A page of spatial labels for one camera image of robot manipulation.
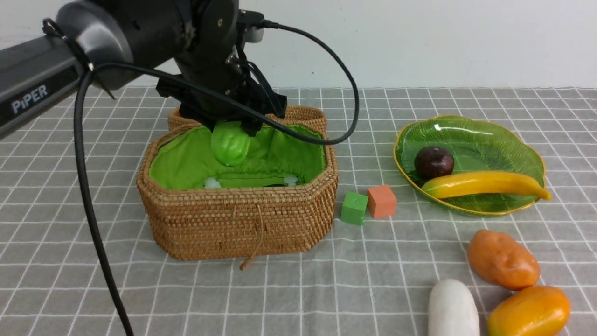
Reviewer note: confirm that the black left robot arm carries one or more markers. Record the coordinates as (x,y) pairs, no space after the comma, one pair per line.
(204,37)

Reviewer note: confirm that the orange-brown potato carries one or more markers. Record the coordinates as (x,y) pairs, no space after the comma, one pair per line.
(499,259)

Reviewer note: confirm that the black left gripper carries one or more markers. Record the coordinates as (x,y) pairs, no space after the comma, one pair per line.
(230,76)

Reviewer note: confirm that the green glass leaf plate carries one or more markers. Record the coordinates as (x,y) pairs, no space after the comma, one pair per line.
(475,146)

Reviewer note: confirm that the orange foam cube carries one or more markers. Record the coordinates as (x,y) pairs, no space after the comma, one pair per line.
(382,201)

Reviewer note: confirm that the grey checkered tablecloth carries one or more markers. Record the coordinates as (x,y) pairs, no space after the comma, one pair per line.
(372,280)

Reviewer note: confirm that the yellow banana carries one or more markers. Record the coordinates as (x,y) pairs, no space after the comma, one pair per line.
(485,182)

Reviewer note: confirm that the dark purple plum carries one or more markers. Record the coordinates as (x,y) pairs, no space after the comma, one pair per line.
(433,162)

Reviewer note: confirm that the green chayote vegetable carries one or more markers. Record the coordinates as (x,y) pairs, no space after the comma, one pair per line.
(230,143)

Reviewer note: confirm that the orange mango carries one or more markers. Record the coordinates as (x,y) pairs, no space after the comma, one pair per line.
(534,311)

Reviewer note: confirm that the woven basket lid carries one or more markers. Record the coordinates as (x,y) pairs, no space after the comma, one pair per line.
(294,114)

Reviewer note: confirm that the woven rattan basket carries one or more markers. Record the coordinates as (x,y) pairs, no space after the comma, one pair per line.
(280,200)

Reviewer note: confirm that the green foam cube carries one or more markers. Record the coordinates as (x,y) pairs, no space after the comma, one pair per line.
(354,208)

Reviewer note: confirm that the white radish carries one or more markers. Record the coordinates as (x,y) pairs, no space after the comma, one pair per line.
(452,310)

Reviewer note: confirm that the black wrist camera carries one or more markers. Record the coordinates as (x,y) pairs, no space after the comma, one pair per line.
(250,27)

